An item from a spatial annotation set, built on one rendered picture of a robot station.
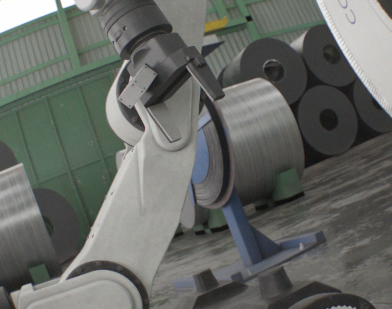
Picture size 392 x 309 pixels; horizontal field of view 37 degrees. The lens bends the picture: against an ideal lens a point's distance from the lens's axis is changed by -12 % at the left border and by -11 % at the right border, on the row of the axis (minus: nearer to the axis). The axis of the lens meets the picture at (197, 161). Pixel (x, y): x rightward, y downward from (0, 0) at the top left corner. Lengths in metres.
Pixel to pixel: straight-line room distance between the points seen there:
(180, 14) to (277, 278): 0.47
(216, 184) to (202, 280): 1.54
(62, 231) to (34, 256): 6.23
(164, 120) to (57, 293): 0.30
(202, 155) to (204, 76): 1.91
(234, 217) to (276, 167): 3.65
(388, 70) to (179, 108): 1.04
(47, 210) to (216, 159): 9.64
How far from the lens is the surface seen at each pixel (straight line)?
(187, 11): 1.09
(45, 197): 12.20
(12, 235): 5.87
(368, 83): 2.02
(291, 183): 6.50
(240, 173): 6.30
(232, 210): 2.86
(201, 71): 0.86
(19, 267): 6.01
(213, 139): 2.65
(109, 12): 0.92
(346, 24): 2.03
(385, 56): 1.89
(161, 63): 0.88
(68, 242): 12.16
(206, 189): 2.83
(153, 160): 0.97
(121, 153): 8.71
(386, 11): 1.83
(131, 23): 0.90
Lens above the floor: 0.39
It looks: 3 degrees up
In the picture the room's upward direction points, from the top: 21 degrees counter-clockwise
